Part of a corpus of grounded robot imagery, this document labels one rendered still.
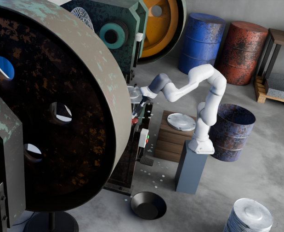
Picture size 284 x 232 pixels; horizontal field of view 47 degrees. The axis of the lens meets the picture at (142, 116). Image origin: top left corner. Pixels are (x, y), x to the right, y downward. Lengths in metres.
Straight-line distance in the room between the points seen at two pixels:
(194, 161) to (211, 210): 0.45
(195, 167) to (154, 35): 1.18
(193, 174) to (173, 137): 0.46
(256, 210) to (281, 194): 0.83
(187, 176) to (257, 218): 0.68
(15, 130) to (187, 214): 2.05
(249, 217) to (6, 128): 1.97
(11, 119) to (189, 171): 2.04
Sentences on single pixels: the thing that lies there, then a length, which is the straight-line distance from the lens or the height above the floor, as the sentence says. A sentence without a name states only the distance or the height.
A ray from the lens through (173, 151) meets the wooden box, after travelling 3.24.
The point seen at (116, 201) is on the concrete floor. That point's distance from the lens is 2.80.
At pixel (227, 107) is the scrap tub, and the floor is 0.44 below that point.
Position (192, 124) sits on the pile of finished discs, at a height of 0.37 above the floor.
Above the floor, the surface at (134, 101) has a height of 0.78.
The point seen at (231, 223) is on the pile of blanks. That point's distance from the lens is 2.63.
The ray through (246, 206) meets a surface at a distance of 2.66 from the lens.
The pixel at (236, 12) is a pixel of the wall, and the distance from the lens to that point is 5.75.
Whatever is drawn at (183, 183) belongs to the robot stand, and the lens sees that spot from 2.94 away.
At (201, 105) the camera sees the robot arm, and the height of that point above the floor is 0.83.
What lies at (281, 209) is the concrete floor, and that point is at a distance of 3.29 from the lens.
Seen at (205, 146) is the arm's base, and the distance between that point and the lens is 2.74.
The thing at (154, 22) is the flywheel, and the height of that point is 1.30.
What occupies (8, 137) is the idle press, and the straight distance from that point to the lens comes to 1.01.
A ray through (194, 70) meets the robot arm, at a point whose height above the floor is 1.18.
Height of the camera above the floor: 2.01
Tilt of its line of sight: 31 degrees down
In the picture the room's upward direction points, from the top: 10 degrees clockwise
